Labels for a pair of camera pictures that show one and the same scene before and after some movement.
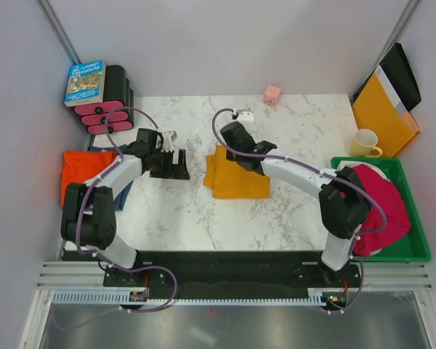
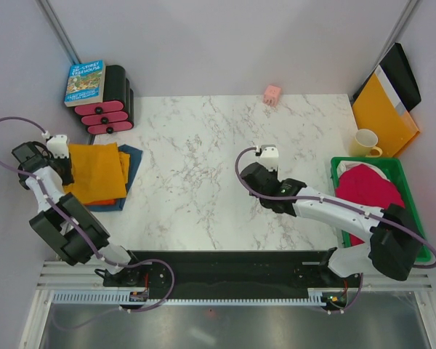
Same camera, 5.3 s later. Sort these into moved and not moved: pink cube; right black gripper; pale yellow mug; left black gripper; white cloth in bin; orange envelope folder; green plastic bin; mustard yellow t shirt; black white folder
Moved: left black gripper; right black gripper; mustard yellow t shirt
Not moved: green plastic bin; pink cube; black white folder; pale yellow mug; white cloth in bin; orange envelope folder
